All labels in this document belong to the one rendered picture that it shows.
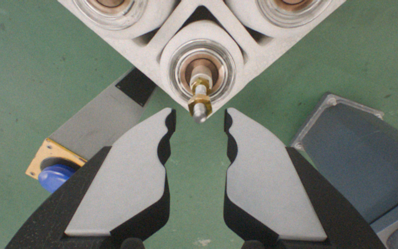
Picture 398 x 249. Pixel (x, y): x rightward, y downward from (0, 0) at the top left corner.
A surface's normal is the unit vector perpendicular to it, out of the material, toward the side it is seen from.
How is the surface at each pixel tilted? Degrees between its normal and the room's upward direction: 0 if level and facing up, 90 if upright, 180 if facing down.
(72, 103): 0
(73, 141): 90
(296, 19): 4
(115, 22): 4
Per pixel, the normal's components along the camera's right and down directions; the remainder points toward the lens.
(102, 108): 0.70, -0.60
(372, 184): -0.95, -0.26
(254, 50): -0.03, 0.54
